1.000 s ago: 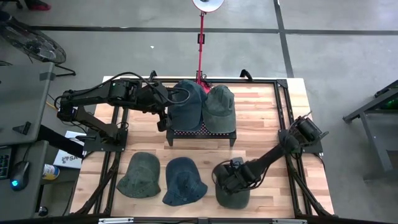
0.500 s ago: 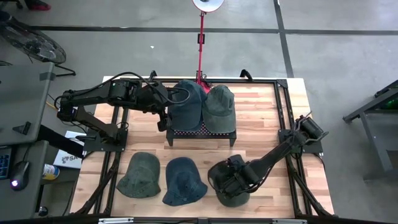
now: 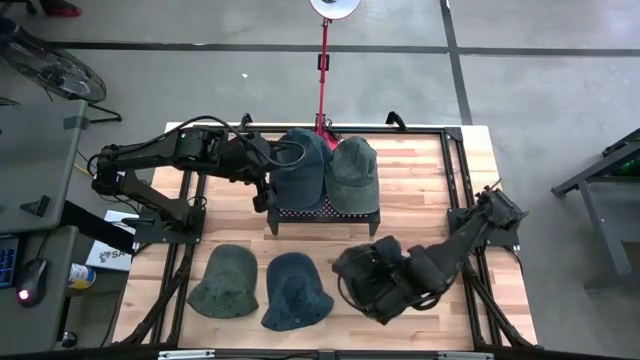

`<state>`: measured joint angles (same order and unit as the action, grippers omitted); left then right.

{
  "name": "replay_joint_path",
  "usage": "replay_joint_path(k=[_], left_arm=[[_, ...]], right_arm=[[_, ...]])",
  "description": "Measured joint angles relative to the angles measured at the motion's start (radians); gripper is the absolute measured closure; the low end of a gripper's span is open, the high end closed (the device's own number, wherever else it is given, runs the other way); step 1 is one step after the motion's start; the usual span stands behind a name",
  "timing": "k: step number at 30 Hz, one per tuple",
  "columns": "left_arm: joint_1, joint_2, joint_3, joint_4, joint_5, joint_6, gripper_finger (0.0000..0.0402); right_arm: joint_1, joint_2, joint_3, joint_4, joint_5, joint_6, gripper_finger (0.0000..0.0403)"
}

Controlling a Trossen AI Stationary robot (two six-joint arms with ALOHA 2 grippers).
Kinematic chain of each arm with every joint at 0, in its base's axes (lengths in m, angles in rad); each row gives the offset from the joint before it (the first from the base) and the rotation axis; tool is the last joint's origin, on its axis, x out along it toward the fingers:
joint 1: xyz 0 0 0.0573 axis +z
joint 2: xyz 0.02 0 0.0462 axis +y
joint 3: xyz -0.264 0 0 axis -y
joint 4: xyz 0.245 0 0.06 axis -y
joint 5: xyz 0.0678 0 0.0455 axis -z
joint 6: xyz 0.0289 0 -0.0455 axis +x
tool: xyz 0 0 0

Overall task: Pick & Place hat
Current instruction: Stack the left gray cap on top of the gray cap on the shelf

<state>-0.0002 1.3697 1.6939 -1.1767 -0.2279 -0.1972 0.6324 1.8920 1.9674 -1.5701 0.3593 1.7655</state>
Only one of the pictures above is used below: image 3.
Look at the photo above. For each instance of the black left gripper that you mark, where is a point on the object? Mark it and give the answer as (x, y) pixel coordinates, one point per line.
(265, 197)

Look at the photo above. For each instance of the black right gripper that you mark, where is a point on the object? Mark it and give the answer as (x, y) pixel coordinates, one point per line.
(390, 280)

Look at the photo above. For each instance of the faded blue denim cap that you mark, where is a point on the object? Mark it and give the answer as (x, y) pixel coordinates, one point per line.
(300, 175)
(295, 295)

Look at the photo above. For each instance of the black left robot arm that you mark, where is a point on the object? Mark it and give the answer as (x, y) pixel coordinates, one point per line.
(140, 150)

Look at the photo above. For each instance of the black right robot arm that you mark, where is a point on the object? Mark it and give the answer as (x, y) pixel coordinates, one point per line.
(455, 245)

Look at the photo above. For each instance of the black perforated metal rack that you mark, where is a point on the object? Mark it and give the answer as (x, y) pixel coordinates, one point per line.
(325, 216)

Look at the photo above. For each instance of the red lamp stand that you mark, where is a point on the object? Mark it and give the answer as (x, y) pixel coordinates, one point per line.
(324, 90)

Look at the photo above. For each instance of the white printed box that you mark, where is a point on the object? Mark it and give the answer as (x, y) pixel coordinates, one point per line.
(107, 257)

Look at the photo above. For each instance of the black bar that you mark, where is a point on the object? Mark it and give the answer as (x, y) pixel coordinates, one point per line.
(90, 225)

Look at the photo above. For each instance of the white round lamp head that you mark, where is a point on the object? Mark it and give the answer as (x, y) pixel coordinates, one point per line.
(334, 10)

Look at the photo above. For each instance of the white yellow can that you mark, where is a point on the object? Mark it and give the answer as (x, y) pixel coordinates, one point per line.
(80, 276)

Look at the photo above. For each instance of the grey metal side table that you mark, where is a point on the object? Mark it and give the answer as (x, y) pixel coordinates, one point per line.
(600, 220)

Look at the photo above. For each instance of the small black desk device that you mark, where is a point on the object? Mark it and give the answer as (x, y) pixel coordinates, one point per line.
(37, 206)

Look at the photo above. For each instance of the grey desk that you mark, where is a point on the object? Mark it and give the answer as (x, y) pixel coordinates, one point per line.
(35, 160)
(40, 325)

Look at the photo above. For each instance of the black caster wheel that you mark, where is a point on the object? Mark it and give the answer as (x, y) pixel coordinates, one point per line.
(70, 339)

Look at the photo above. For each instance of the black floor fan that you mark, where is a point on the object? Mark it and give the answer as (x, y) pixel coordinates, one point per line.
(55, 75)

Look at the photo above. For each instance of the black computer mouse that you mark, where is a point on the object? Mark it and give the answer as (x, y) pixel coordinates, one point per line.
(32, 280)

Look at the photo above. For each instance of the black computer green lights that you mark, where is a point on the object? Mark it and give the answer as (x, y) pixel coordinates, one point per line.
(629, 165)

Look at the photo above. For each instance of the black backlit keyboard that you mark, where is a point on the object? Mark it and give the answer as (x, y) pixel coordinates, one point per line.
(7, 262)

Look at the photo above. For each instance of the person's foot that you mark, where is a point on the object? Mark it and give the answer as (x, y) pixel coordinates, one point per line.
(62, 8)

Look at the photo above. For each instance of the silver bracket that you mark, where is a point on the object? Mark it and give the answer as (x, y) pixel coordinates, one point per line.
(185, 354)
(465, 356)

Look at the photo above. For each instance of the black metal table frame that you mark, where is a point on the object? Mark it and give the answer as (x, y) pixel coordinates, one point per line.
(400, 131)

